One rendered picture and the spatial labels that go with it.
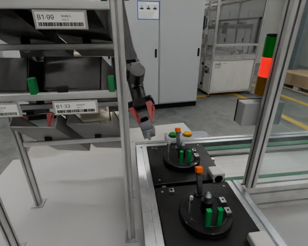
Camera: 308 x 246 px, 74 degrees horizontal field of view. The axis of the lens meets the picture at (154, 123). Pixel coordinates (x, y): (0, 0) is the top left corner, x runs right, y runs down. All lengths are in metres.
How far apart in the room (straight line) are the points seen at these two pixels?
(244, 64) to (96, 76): 4.88
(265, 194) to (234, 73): 4.47
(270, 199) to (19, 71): 0.81
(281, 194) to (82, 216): 0.67
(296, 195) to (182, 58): 3.29
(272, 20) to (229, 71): 6.08
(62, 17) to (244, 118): 0.50
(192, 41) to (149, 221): 3.56
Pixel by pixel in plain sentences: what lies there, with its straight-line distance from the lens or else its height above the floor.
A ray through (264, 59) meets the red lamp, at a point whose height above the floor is 1.35.
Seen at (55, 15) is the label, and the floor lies 1.45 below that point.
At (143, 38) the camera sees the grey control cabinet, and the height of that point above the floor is 1.29.
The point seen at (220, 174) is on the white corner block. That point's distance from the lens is 0.73.
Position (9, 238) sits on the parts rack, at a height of 0.92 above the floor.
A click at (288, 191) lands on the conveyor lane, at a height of 0.93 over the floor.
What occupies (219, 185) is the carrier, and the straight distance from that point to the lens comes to 0.71.
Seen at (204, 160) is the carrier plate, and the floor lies 0.97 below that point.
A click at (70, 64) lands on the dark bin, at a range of 0.50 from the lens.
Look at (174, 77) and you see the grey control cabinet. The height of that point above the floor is 0.61.
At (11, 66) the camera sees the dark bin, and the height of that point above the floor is 1.35.
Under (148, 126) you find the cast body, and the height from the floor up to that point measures 1.10.
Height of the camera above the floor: 1.43
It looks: 25 degrees down
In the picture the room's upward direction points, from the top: straight up
